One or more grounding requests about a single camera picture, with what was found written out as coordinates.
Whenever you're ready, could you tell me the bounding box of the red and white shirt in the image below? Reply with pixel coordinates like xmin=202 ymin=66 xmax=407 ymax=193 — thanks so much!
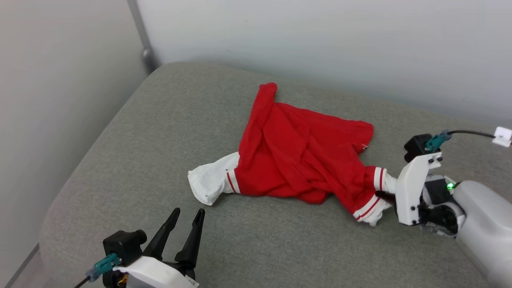
xmin=188 ymin=82 xmax=397 ymax=227

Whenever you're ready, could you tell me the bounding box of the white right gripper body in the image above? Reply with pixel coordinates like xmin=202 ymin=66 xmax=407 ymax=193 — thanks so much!
xmin=395 ymin=151 xmax=466 ymax=236

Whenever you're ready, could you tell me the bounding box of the white cable tag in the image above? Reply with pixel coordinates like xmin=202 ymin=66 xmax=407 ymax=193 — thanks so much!
xmin=494 ymin=126 xmax=512 ymax=148

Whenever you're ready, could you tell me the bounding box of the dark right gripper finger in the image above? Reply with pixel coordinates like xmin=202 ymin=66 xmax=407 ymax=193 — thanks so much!
xmin=375 ymin=191 xmax=397 ymax=206

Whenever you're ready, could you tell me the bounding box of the grey fabric sofa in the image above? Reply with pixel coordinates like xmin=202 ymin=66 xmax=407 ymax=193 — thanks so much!
xmin=39 ymin=60 xmax=512 ymax=288

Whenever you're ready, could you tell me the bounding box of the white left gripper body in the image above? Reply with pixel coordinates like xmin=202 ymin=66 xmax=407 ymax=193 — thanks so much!
xmin=102 ymin=256 xmax=200 ymax=288

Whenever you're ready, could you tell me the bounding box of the right cable with teal connector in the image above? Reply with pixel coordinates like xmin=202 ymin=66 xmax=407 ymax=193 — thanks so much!
xmin=425 ymin=130 xmax=498 ymax=152

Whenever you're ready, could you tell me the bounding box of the grey metal pole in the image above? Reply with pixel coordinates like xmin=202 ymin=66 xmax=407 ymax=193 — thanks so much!
xmin=127 ymin=0 xmax=159 ymax=75

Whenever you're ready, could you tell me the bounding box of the cable with teal connector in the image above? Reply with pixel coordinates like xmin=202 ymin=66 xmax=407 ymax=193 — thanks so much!
xmin=425 ymin=130 xmax=498 ymax=152
xmin=74 ymin=253 xmax=120 ymax=288

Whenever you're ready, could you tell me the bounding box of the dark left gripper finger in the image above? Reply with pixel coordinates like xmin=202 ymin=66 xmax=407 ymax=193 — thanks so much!
xmin=175 ymin=208 xmax=206 ymax=269
xmin=143 ymin=208 xmax=181 ymax=260

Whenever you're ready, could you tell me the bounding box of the left cable with teal connector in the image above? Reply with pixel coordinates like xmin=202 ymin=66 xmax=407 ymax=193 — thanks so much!
xmin=74 ymin=253 xmax=120 ymax=288

